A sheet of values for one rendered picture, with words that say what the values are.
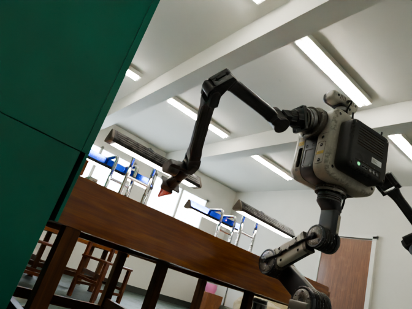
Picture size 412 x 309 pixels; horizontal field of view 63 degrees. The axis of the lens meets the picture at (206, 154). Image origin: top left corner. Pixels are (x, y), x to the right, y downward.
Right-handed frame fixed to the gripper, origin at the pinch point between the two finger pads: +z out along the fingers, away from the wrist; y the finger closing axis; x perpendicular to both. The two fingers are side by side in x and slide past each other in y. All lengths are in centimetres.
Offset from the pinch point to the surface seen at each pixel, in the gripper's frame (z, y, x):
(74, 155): -12, 49, 15
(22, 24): -34, 83, -11
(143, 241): 3.6, 8.3, 27.9
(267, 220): 0, -96, -24
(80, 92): -26, 57, -2
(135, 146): -1.8, 14.4, -26.6
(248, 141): 62, -260, -306
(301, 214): 125, -491, -300
